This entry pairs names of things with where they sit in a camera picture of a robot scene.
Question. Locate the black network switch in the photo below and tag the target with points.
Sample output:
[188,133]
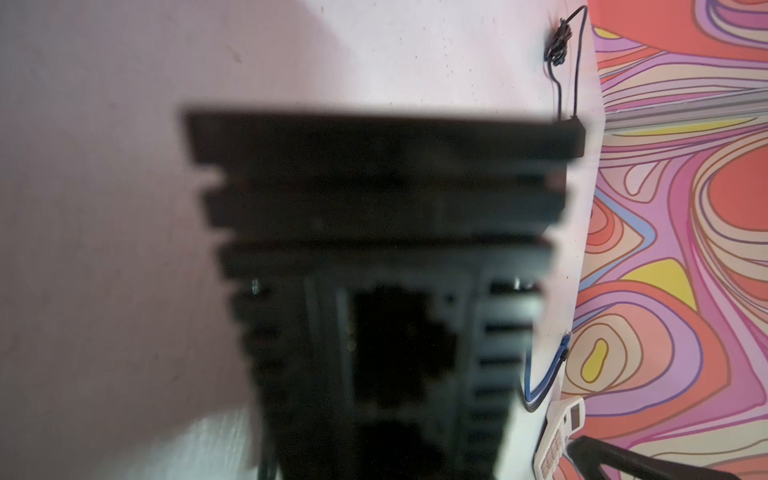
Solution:
[387,275]

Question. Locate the black power adapter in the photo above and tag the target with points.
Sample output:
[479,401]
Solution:
[556,51]

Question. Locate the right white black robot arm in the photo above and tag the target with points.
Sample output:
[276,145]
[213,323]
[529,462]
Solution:
[590,456]

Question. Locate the white calculator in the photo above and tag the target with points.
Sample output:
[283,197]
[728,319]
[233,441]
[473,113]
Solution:
[564,418]

